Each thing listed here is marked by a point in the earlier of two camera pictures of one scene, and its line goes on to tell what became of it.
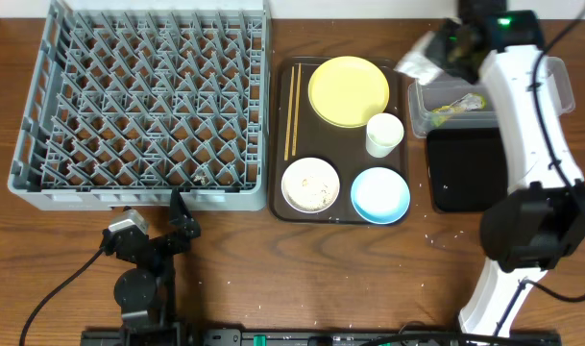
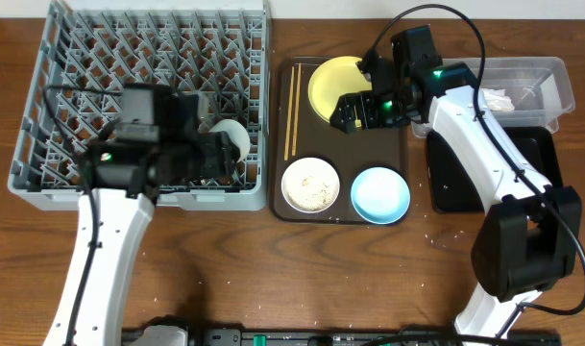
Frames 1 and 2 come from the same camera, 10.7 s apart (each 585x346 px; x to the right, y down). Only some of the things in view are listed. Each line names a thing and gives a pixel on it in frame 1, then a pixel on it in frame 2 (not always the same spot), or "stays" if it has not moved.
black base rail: [318, 336] stays
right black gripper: [437, 50] -> [363, 101]
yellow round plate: [346, 90] stays
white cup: [384, 133] -> [237, 134]
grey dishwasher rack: [132, 99] stays
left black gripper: [182, 245] -> [215, 162]
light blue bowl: [380, 195] stays
